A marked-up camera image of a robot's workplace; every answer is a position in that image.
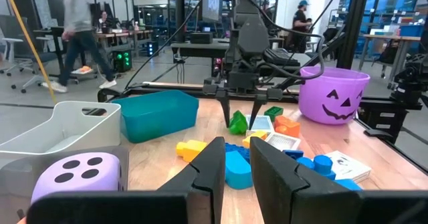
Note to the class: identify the long wooden office desk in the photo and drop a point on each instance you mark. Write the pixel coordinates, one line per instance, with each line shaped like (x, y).
(133, 33)

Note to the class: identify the blue square plastic block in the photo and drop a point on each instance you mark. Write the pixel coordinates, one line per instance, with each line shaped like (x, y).
(347, 184)

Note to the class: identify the black device on stand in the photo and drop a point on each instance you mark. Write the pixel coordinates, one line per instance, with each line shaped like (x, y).
(408, 83)

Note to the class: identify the black standing desk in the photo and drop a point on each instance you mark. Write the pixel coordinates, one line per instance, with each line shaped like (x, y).
(53, 30)

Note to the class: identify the grey side desk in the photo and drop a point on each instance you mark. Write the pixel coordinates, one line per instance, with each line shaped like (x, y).
(200, 50)

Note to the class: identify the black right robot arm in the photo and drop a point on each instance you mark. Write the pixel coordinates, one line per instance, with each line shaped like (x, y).
(252, 33)

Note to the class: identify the purple pumpkin bucket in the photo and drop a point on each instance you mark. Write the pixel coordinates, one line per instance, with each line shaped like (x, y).
(334, 93)

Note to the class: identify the dark green block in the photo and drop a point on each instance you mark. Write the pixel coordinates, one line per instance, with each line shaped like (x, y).
(273, 113)

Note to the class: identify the yellow square plastic block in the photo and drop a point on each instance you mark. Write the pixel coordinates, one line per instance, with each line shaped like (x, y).
(190, 149)

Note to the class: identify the teal plastic bin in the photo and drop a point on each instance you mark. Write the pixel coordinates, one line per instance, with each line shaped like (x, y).
(157, 120)

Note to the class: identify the yellow long plastic block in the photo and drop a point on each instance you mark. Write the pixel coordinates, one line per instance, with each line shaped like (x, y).
(255, 136)

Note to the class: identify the purple foam die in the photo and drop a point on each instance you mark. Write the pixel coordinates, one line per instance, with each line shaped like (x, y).
(80, 184)

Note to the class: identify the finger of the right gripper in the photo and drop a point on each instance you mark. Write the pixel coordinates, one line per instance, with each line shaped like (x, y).
(225, 108)
(258, 107)

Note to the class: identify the white office chair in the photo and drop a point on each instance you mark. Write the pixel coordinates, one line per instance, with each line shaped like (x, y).
(33, 57)

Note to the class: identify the black equipment box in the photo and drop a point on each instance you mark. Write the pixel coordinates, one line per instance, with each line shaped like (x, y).
(200, 38)

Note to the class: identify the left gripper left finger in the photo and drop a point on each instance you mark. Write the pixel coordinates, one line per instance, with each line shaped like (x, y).
(200, 190)

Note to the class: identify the computer tower green lights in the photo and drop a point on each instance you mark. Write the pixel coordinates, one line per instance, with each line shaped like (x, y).
(122, 60)

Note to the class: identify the small blue plastic block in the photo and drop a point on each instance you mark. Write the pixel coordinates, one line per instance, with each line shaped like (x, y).
(294, 153)

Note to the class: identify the black computer keyboard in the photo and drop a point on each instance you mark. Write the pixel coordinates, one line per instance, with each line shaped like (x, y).
(281, 57)

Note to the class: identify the white plastic bin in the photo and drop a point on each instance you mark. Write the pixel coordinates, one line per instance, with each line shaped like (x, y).
(67, 133)

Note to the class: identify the person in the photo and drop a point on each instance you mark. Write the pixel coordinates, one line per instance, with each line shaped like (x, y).
(78, 16)
(301, 23)
(104, 16)

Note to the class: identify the blue storage crate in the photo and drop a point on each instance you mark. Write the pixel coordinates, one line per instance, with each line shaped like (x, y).
(411, 30)

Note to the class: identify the hanging display screen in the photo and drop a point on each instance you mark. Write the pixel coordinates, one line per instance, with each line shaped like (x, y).
(212, 3)

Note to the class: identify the black labelled case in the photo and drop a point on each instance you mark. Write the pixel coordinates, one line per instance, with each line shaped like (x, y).
(378, 117)

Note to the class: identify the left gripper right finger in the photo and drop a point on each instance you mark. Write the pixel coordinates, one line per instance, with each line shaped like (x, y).
(284, 190)

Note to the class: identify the wooden top table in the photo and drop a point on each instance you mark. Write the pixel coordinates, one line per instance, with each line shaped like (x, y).
(381, 36)

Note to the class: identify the bright green plastic block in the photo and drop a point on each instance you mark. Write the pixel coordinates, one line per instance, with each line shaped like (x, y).
(238, 125)

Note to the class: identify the orange block with stud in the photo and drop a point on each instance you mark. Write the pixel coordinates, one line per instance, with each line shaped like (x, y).
(289, 127)

